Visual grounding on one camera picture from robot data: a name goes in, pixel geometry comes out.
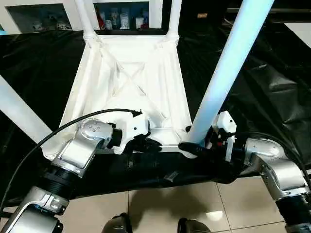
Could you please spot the white plastic table top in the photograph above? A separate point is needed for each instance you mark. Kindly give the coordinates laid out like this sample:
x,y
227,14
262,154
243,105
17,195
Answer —
x,y
131,73

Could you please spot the white plastic table leg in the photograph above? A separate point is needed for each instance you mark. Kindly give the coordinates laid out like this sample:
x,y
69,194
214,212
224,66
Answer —
x,y
174,17
85,17
19,114
233,63

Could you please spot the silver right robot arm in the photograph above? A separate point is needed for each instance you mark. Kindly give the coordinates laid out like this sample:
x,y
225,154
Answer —
x,y
272,165

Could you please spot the black work mat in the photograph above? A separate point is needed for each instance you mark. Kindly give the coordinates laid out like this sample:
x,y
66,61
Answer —
x,y
272,97

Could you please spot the white cabinet with glass doors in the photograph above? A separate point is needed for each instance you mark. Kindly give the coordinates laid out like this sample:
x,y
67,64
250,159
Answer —
x,y
155,14

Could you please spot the small yellow tag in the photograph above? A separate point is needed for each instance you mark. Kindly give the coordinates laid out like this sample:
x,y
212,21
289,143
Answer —
x,y
202,15

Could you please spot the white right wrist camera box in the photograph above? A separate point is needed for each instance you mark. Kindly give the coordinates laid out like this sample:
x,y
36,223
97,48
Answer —
x,y
226,122

